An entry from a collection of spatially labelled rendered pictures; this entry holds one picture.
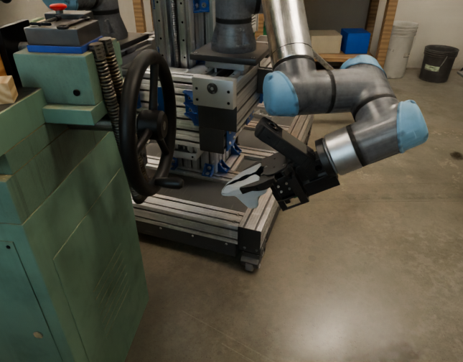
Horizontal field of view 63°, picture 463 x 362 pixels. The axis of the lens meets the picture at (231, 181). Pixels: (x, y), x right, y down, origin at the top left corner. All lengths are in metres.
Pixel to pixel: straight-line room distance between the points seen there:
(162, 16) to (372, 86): 0.96
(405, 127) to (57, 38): 0.59
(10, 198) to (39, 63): 0.24
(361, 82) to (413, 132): 0.12
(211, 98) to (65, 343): 0.76
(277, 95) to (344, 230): 1.26
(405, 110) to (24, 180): 0.64
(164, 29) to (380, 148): 1.03
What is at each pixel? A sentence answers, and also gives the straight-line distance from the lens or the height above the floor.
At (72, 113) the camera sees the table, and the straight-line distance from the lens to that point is 0.74.
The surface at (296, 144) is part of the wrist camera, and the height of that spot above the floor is 0.83.
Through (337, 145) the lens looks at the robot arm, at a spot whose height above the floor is 0.84.
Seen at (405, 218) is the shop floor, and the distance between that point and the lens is 1.99.
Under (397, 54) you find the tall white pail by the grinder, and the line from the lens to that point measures 3.97.
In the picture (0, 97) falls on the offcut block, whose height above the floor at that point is 0.91.
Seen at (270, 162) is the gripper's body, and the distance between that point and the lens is 0.69.
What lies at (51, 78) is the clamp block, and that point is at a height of 0.92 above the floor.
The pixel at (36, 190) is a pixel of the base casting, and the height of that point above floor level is 0.74.
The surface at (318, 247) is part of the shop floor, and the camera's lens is 1.70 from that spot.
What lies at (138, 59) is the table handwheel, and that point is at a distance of 0.70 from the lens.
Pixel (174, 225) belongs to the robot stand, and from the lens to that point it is 1.54.
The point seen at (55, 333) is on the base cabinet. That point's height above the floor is 0.41.
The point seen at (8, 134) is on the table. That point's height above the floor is 0.86.
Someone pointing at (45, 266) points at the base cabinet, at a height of 0.59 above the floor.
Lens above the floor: 1.13
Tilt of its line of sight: 33 degrees down
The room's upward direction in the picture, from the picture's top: straight up
